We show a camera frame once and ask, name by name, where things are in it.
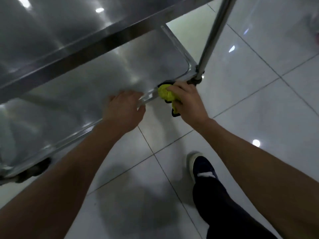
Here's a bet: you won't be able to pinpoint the dark blue sneaker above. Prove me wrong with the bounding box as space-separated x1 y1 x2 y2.
187 151 220 183

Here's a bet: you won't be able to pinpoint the grey and yellow cleaning cloth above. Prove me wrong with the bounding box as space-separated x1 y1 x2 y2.
157 81 181 117

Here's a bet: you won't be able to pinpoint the black grip steel cart handle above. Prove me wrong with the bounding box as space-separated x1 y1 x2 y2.
194 0 239 85

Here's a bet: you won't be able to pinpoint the person's left forearm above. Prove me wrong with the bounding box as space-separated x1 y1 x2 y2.
0 121 120 239

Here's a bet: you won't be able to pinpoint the person's left hand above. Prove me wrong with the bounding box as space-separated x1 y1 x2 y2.
102 91 146 133

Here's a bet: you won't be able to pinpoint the person's right hand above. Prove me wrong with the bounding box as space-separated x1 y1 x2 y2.
166 81 210 130

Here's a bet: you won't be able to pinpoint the person's right forearm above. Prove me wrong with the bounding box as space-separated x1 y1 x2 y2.
199 119 319 239

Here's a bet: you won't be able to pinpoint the black trousers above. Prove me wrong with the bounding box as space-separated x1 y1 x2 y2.
192 176 277 239

